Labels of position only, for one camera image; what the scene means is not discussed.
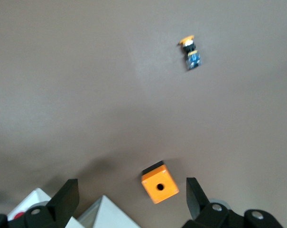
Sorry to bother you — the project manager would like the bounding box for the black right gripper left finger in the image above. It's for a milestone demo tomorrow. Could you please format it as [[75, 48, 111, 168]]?
[[7, 178, 81, 228]]

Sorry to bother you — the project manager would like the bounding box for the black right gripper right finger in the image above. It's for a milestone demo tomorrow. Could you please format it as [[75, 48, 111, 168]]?
[[185, 177, 245, 228]]

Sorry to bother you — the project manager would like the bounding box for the white plastic drawer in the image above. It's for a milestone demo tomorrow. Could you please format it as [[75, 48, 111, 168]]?
[[7, 187, 53, 228]]

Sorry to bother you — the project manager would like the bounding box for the white drawer cabinet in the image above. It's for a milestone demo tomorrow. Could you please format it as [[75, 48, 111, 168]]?
[[62, 194, 143, 228]]

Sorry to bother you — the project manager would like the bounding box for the yellow mushroom push button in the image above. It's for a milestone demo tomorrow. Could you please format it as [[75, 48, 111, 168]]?
[[177, 34, 204, 72]]

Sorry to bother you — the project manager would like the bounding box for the orange button enclosure box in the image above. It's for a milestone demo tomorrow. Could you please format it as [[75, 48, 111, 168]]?
[[140, 160, 181, 205]]

